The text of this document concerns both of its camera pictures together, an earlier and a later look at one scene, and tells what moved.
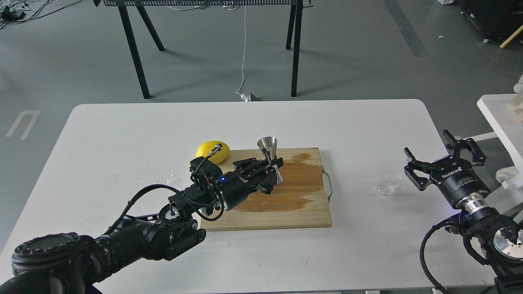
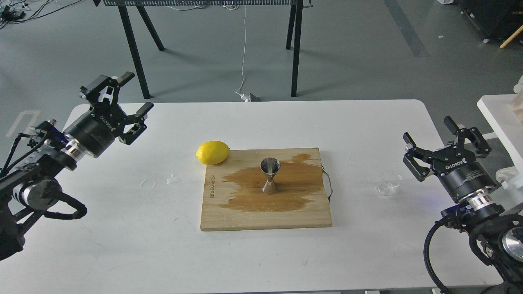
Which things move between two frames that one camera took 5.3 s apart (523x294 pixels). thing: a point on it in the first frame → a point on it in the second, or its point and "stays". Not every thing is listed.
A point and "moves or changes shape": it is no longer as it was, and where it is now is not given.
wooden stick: (511, 37) stays
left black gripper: (234, 188) → (96, 131)
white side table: (504, 112) stays
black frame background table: (296, 18) stays
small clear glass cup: (390, 179) stays
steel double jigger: (268, 145) moves or changes shape
